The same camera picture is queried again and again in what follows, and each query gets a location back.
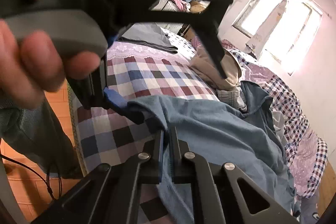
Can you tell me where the cardboard boxes pile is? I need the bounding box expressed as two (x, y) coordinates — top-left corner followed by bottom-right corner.
(172, 0), (209, 42)

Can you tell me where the checkered purple duvet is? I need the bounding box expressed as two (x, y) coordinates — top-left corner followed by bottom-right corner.
(191, 39), (329, 200)

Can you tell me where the light blue elastic-cuff garment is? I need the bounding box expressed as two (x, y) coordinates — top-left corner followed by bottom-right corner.
(217, 87), (247, 113)

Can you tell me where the plaid checkered bed sheet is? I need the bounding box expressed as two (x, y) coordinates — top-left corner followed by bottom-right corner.
(69, 30), (217, 223)

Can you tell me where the white storage basket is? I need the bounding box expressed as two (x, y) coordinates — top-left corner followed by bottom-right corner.
(152, 0), (183, 34)

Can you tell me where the teal blue shirt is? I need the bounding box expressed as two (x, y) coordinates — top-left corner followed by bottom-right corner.
(128, 81), (295, 217)

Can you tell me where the beige khaki garment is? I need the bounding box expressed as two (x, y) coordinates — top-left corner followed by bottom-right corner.
(188, 45), (242, 91)

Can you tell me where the folded dark grey garment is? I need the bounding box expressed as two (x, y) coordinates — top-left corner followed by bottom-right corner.
(118, 23), (178, 54)

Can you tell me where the person left hand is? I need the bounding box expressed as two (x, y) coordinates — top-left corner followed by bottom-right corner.
(1, 20), (100, 109)

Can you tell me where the wooden headboard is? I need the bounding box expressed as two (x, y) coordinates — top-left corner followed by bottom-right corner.
(318, 161), (336, 216)

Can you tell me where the window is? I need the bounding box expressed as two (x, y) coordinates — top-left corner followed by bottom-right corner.
(233, 0), (323, 75)

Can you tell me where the blue grey plush pillow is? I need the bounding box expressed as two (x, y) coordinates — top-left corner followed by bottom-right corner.
(299, 191), (319, 224)

